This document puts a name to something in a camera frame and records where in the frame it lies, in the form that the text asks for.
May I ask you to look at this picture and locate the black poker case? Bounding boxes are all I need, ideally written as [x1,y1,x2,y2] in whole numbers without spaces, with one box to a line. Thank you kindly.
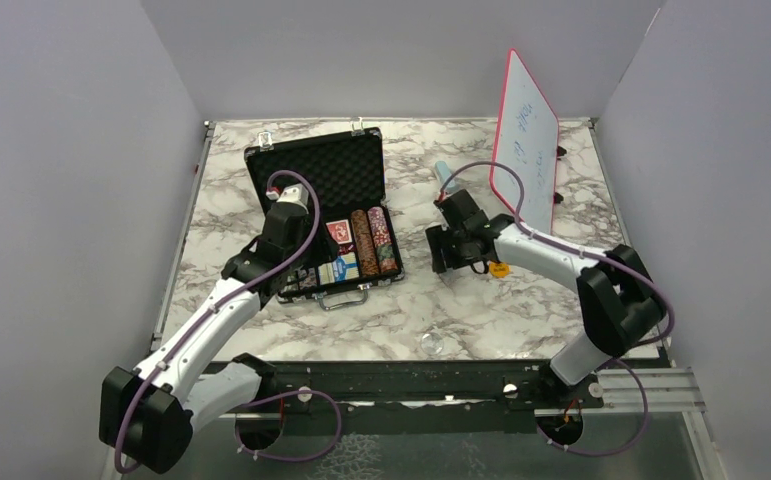
[221,128,404,303]

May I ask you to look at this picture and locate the aluminium rail frame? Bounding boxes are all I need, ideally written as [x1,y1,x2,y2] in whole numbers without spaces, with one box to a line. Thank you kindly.
[98,360,708,480]

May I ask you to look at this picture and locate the pink framed whiteboard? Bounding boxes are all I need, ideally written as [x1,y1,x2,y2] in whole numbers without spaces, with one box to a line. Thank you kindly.
[489,49,560,234]

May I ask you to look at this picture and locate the orange chip row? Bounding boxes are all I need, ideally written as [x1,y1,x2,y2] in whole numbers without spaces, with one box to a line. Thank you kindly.
[350,209,380,277]

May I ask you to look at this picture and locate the red dice in case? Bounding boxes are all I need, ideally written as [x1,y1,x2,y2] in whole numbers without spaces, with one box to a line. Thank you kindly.
[338,244,356,256]

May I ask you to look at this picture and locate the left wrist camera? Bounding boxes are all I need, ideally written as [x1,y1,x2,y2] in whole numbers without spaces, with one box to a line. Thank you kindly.
[266,184,309,211]

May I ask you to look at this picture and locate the blue boxed card deck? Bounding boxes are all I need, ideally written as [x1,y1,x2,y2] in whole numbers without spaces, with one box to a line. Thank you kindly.
[317,252,360,286]

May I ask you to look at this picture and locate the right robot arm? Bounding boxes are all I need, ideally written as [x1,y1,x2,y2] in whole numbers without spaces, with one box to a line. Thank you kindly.
[426,190,668,407]

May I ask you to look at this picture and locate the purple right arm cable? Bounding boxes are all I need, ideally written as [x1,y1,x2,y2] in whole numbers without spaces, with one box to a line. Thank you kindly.
[435,160,676,458]

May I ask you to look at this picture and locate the light blue eraser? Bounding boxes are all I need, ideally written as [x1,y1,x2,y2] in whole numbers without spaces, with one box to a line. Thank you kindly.
[433,161,452,186]

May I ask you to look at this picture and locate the orange big blind button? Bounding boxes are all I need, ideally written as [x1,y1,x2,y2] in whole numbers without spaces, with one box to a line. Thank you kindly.
[488,262,511,278]

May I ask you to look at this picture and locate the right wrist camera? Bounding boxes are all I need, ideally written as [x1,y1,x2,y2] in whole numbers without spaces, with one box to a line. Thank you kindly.
[435,184,460,202]

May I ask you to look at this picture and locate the red playing card deck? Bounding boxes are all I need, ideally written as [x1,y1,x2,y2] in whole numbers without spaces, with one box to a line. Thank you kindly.
[326,219,353,247]

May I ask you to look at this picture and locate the purple red chip row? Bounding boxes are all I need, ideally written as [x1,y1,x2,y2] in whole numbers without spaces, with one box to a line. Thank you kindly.
[367,207,398,274]

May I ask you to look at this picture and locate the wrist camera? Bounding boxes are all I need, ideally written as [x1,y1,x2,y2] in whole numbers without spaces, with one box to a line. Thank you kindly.
[266,184,309,211]
[435,184,460,202]

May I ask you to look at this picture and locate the blue brown chip row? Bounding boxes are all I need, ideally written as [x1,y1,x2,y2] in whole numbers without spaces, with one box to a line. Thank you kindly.
[298,268,318,290]

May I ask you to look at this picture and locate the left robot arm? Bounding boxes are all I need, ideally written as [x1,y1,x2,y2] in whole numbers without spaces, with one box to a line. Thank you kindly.
[99,190,326,475]

